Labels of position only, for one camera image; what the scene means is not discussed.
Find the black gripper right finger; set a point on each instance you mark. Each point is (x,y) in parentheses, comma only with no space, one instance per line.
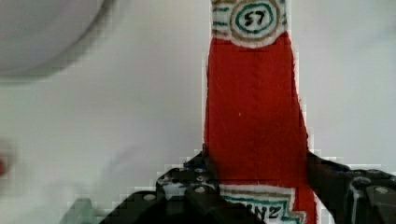
(353,196)

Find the lilac round plate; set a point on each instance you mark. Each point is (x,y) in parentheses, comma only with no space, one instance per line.
(35,32)

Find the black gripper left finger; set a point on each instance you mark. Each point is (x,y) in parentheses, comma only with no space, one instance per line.
(196,172)

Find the red plush ketchup bottle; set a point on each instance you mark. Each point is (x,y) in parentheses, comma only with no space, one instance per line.
(254,126)

